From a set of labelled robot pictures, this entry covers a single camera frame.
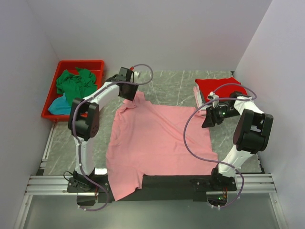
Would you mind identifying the aluminium frame rail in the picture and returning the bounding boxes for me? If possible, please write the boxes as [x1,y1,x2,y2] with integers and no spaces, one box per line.
[14,123,286,229]

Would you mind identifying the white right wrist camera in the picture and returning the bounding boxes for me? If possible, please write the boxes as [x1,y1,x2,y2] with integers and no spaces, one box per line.
[207,91,219,107]

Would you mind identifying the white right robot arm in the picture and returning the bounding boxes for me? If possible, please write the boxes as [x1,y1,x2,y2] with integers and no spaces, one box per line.
[202,91,274,190]

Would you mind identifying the folded grey t shirt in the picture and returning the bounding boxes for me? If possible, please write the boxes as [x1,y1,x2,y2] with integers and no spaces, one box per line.
[199,91,206,104]

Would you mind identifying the green t shirt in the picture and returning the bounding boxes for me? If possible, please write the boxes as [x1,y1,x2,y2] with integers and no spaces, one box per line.
[56,67,98,106]

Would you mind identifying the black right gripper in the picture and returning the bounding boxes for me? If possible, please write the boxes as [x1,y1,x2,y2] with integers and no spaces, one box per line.
[201,104,240,128]

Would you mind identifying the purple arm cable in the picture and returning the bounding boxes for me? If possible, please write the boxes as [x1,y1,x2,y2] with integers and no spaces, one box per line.
[71,63,153,212]
[183,83,257,208]

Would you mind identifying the blue t shirt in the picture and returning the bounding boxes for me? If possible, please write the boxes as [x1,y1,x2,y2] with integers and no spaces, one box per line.
[48,93,71,115]

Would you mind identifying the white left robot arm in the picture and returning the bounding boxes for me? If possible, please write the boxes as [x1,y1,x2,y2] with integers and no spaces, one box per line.
[68,67,138,192]

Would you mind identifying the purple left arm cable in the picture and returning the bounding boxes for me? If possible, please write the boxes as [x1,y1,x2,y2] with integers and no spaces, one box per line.
[71,63,153,212]

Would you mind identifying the red plastic bin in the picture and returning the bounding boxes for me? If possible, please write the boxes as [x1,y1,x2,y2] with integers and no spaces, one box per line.
[41,60,104,122]

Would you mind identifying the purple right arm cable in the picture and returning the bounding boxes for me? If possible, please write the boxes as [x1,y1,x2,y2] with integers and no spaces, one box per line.
[183,83,257,208]

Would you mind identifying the folded red t shirt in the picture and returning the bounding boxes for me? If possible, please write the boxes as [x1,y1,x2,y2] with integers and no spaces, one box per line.
[195,77,247,99]

